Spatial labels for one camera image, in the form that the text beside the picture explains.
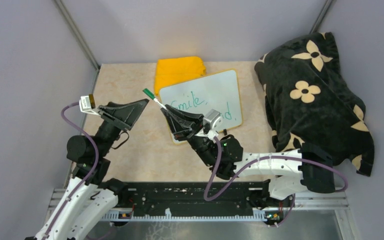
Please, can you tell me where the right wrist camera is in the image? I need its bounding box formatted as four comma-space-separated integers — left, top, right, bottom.
203, 109, 222, 140

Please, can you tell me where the metal corner post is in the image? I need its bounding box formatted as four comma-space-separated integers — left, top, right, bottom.
309, 0, 336, 34
53, 0, 101, 71

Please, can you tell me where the right metal corner post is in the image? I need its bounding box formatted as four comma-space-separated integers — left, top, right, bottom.
309, 0, 336, 34

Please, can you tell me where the yellow-framed whiteboard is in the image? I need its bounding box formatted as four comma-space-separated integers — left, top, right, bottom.
159, 69, 244, 133

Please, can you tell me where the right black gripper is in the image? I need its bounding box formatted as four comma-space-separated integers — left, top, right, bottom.
162, 104, 219, 167

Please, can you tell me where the green marker cap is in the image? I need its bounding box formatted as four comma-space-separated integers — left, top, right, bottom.
142, 88, 156, 100

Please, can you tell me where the left metal corner post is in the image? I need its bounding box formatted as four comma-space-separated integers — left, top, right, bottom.
53, 0, 101, 71

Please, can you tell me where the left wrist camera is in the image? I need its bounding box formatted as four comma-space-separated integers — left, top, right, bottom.
79, 94, 96, 113

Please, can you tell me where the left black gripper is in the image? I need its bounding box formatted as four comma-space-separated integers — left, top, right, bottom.
96, 98, 150, 157

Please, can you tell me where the green whiteboard marker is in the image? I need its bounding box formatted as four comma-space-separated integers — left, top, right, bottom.
142, 88, 167, 109

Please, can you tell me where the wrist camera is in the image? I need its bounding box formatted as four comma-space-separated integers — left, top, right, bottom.
79, 94, 96, 113
203, 109, 222, 140

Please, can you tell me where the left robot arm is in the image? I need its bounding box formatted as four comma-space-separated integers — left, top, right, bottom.
31, 95, 149, 240

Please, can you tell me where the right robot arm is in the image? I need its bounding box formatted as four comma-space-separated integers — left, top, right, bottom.
160, 105, 336, 206

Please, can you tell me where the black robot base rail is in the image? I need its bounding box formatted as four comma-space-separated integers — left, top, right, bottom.
85, 181, 294, 226

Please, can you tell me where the folded yellow cloth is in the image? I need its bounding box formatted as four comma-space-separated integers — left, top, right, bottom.
154, 56, 207, 96

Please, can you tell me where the black floral blanket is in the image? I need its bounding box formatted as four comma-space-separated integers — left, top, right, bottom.
254, 32, 375, 177

